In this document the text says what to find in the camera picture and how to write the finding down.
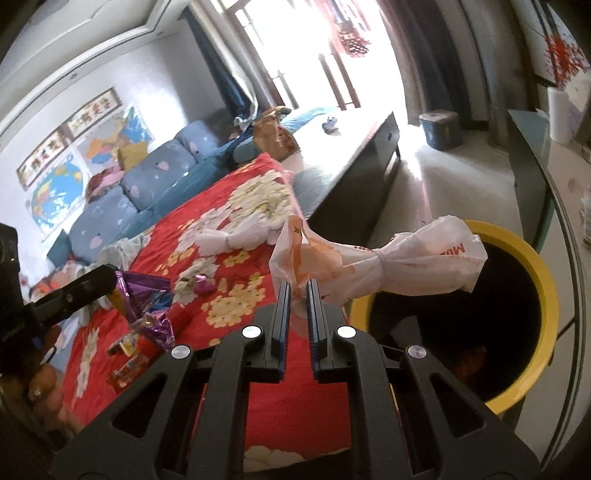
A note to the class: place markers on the colourful patchwork cloth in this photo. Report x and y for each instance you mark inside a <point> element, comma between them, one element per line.
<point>60,277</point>

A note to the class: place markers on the pile of pink clothes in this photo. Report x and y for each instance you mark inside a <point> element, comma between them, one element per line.
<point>105,184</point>

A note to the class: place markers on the framed flower embroidery picture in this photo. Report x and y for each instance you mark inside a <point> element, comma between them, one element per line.
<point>41,159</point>
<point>94,110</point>

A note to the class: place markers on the glass top desk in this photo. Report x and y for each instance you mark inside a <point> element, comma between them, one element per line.
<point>531,184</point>

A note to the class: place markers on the blue curtain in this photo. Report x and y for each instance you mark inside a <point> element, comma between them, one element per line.
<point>221,60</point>

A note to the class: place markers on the small purple candy wrapper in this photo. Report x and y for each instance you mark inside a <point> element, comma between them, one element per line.
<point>204,283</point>

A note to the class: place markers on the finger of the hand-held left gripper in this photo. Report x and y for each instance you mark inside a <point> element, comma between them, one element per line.
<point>76,290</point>

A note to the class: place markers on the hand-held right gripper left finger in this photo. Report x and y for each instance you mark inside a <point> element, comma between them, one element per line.
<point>284,323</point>

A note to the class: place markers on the dark low table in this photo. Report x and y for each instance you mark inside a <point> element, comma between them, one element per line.
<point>355,175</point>

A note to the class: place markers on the purple foil snack wrapper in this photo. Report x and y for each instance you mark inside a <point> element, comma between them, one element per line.
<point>143,295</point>

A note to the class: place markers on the red floral blanket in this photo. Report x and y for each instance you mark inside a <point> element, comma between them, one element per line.
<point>217,194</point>

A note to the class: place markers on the blue storage box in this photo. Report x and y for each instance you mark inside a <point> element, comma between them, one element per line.
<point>438,131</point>

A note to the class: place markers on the small blue toy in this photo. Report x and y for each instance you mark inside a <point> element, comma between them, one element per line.
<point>330,125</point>

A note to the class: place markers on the white foam net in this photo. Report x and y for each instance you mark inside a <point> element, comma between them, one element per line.
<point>249,236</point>

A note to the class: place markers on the red flower wall picture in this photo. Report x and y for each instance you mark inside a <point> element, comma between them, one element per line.
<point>561,50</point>

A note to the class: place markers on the white paper towel roll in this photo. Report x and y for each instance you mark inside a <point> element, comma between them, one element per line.
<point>565,115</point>

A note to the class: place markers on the brown paper bag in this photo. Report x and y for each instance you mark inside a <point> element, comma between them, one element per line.
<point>274,134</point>

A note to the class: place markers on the person's left hand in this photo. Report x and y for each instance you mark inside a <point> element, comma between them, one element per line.
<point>44,383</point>

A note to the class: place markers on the yellow rimmed black bin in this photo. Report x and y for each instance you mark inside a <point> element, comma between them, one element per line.
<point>547,286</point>

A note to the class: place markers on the grey heart print cushion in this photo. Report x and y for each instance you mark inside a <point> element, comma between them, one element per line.
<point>157,173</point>
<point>198,138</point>
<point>104,219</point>

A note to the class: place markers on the grey green cloth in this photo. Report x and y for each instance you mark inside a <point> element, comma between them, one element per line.
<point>122,251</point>

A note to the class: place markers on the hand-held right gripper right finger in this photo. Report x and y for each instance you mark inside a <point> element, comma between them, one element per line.
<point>315,323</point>

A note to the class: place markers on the world map poster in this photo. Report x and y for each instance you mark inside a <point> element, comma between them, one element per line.
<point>55,198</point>

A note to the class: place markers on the orange white plastic bag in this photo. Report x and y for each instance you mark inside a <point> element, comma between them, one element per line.
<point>415,258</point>

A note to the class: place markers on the orange snack wrapper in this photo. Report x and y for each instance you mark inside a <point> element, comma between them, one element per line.
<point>129,374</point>

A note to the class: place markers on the yellow snack wrapper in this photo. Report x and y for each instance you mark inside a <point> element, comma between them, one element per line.
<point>129,344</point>

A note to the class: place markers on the colourful country map poster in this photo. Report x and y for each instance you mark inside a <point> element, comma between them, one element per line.
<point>115,134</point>

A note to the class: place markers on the yellow pillow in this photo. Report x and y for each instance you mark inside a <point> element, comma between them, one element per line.
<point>132,154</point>

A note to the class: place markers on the red hanging decoration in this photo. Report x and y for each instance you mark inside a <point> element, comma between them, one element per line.
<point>353,32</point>

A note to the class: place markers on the dark grey curtain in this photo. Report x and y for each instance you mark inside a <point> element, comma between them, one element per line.
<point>480,69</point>

